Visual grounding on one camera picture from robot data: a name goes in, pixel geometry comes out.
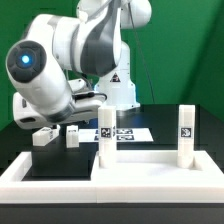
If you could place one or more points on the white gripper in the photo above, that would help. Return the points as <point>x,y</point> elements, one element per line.
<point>83,106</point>

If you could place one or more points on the white desk top panel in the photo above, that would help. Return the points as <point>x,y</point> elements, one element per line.
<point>154,177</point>

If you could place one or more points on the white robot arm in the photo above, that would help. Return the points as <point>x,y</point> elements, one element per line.
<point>65,68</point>

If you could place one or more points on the white marker tag sheet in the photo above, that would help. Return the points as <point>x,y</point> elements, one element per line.
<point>122,135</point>

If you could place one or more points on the white U-shaped frame fixture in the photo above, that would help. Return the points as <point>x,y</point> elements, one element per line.
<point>15,189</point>

